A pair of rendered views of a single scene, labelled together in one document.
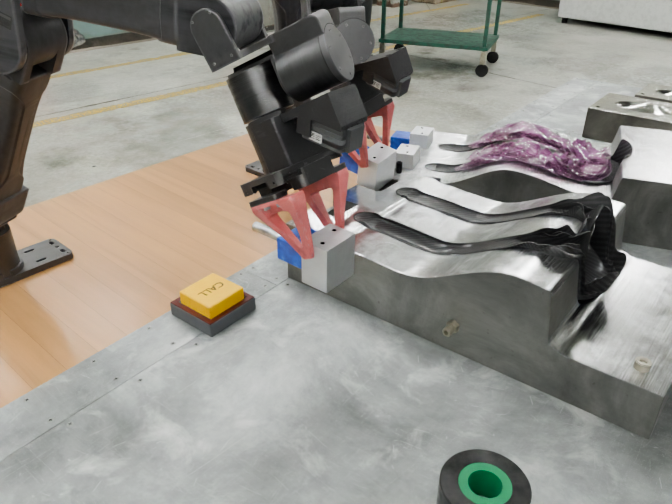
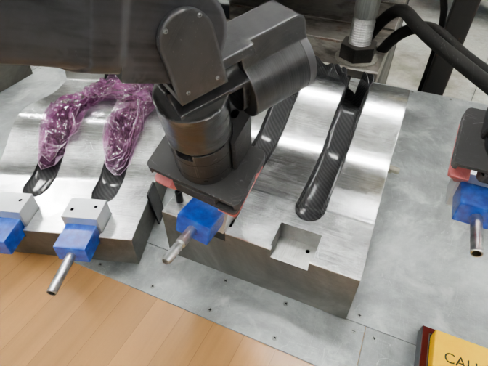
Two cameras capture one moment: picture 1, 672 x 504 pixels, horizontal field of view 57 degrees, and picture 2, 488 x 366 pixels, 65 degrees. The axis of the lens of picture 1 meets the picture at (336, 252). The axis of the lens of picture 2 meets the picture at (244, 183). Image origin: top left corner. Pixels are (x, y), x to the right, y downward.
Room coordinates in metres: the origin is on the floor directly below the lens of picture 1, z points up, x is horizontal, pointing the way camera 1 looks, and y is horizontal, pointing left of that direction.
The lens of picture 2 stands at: (0.94, 0.26, 1.26)
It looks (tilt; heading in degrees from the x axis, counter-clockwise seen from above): 44 degrees down; 255
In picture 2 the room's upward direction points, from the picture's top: straight up
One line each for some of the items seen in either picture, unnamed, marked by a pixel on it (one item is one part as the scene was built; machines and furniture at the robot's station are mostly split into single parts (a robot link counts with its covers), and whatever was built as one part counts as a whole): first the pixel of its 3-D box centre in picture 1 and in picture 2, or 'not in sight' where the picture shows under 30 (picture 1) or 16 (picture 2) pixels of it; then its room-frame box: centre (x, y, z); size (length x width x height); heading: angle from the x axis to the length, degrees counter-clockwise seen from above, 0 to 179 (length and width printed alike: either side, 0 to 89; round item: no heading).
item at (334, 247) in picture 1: (296, 243); (476, 210); (0.61, 0.05, 0.94); 0.13 x 0.05 x 0.05; 52
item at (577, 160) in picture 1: (536, 146); (104, 106); (1.03, -0.36, 0.90); 0.26 x 0.18 x 0.08; 69
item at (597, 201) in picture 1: (488, 217); (304, 121); (0.72, -0.20, 0.92); 0.35 x 0.16 x 0.09; 52
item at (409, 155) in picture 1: (381, 159); (75, 248); (1.08, -0.09, 0.86); 0.13 x 0.05 x 0.05; 69
